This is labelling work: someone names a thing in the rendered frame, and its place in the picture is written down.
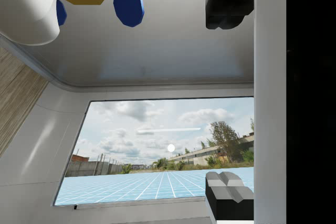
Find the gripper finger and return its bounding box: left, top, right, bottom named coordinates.
left=205, top=171, right=255, bottom=221
left=205, top=0, right=255, bottom=30

